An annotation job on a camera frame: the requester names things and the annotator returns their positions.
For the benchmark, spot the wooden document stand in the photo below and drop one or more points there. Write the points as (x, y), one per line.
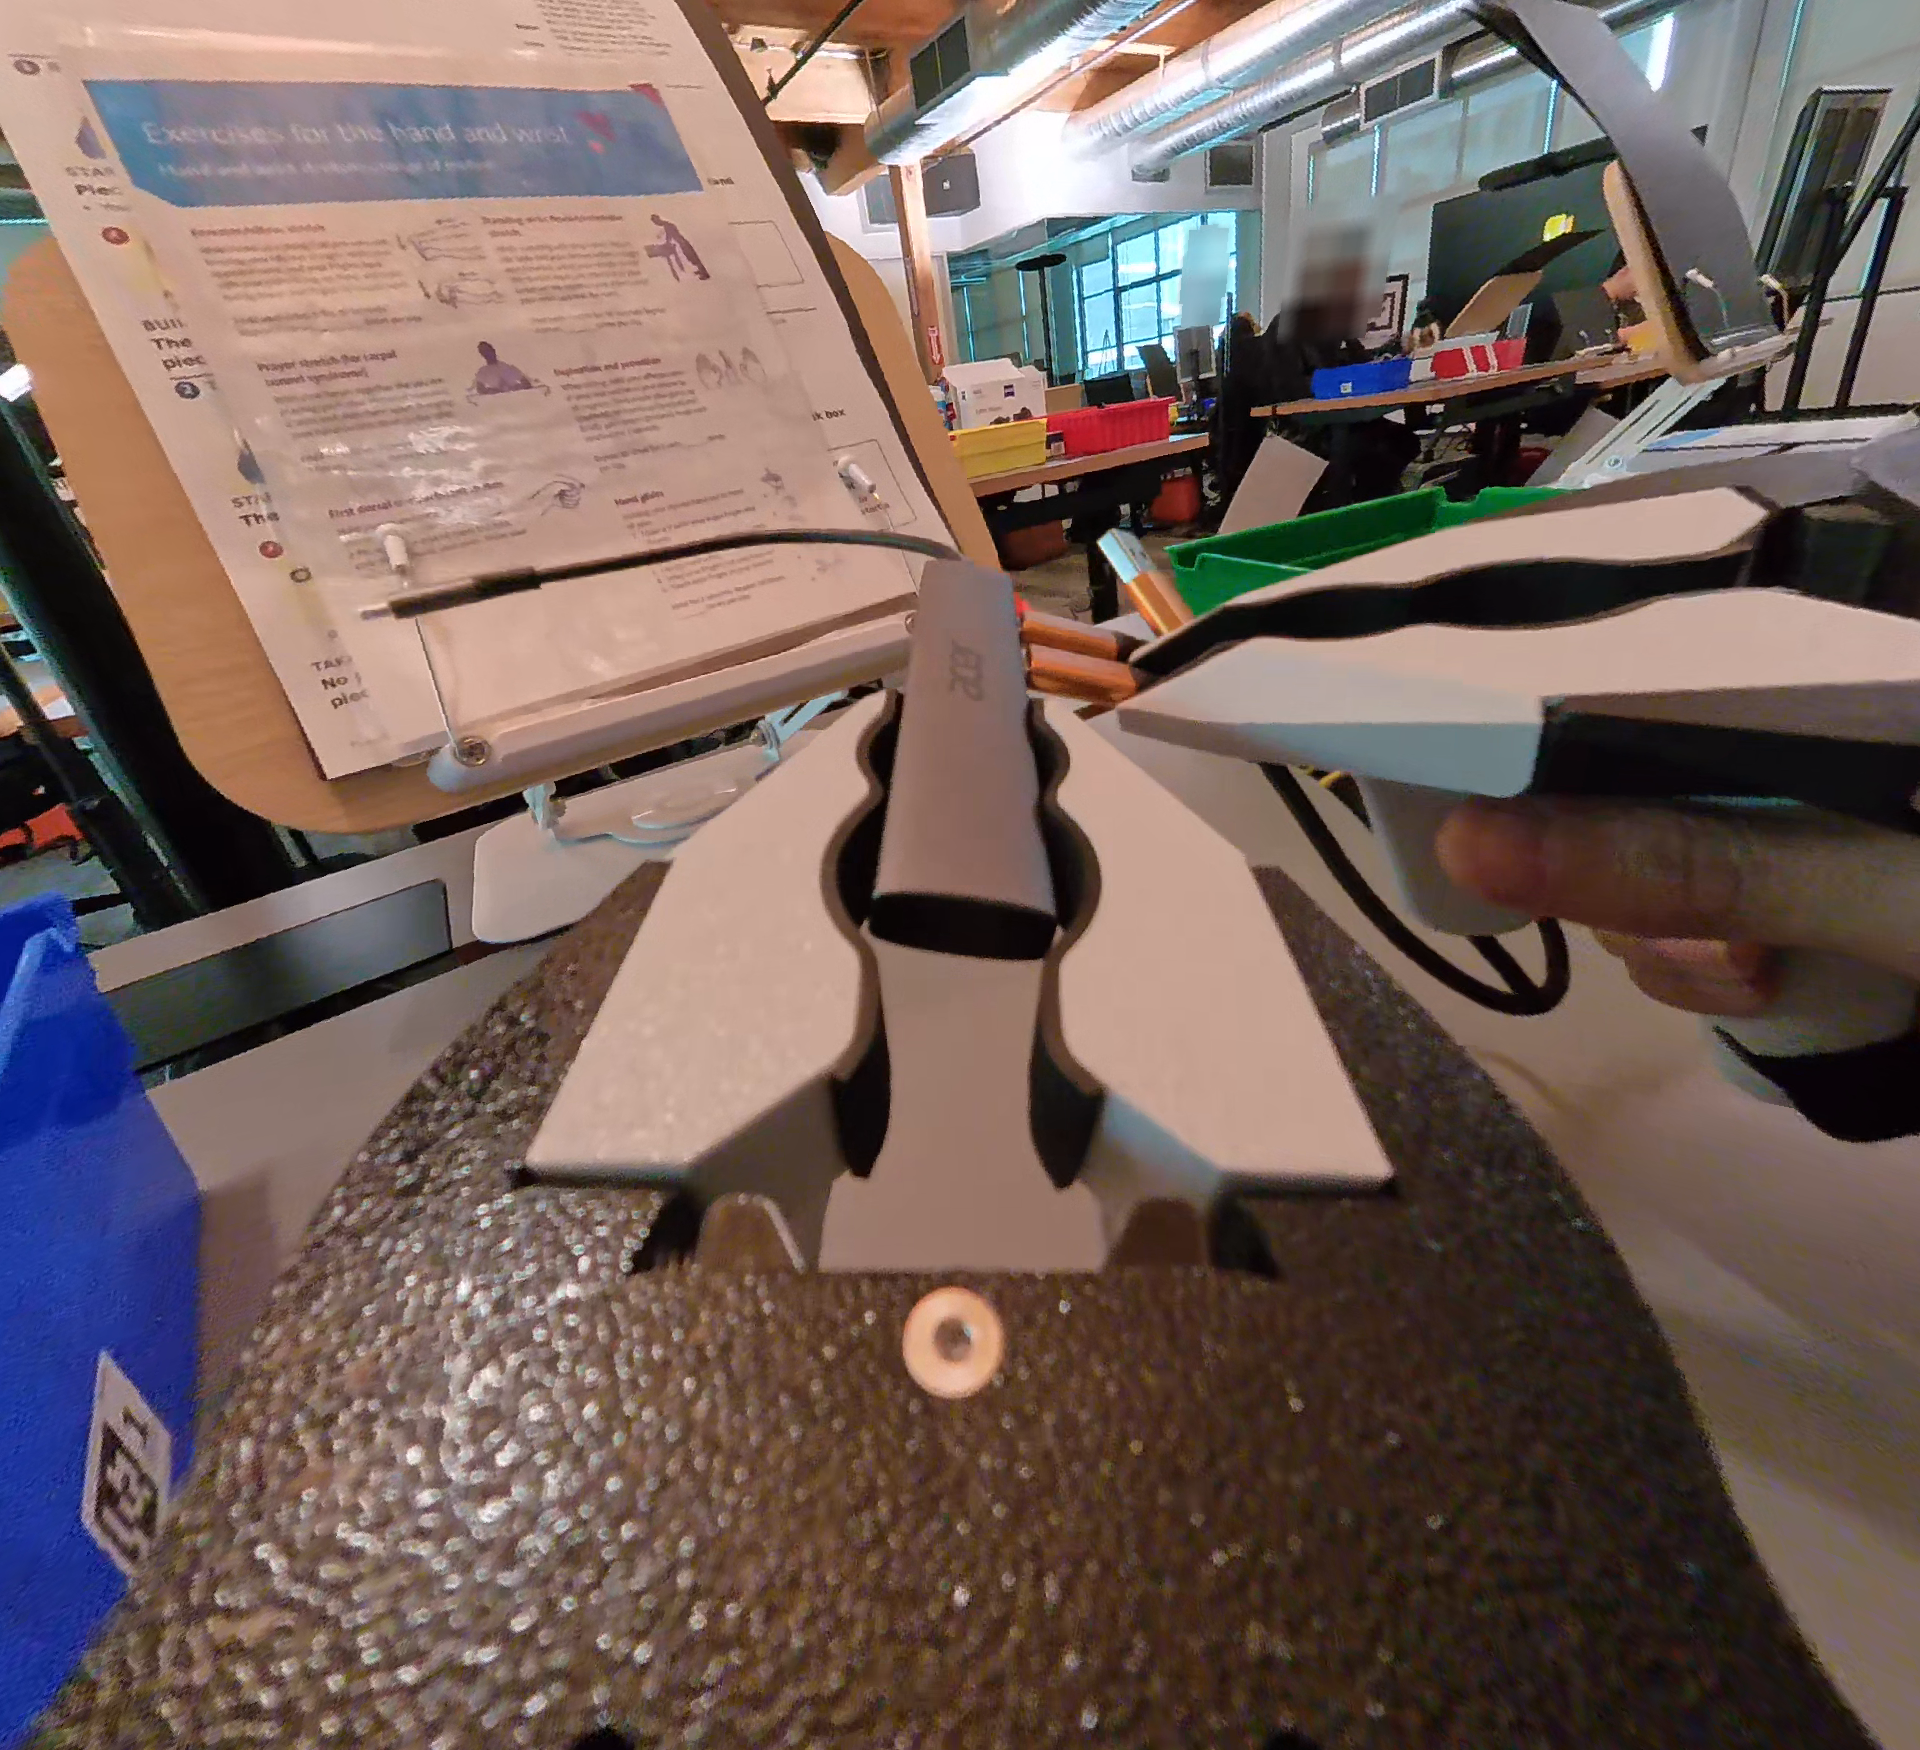
(89, 461)
(1680, 206)

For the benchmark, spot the black monitor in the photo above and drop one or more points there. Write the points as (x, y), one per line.
(1501, 235)

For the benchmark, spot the white cardboard box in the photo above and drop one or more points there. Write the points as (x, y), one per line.
(991, 394)

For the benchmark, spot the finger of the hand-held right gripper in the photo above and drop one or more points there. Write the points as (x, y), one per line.
(1575, 536)
(1425, 700)

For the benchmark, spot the white square panel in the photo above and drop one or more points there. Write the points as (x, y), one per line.
(1280, 483)

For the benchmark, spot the grey usb hub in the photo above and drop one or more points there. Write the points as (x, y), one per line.
(961, 760)

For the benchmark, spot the small blue plastic bin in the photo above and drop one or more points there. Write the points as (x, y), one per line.
(1358, 379)

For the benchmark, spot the person's right hand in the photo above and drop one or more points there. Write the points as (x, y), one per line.
(1650, 879)

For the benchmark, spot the red plastic bin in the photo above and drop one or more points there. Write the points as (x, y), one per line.
(1117, 430)
(1476, 358)

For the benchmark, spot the white stand base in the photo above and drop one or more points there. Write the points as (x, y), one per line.
(511, 879)

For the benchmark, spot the green plastic bin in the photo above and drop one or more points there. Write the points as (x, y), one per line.
(1275, 557)

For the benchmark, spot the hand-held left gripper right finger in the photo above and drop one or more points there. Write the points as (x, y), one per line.
(1214, 1014)

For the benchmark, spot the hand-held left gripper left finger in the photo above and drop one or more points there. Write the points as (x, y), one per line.
(690, 1014)

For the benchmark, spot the yellow plastic bin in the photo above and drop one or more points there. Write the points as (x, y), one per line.
(1002, 448)

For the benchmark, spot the laminated exercise sheet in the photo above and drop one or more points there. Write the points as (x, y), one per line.
(451, 430)

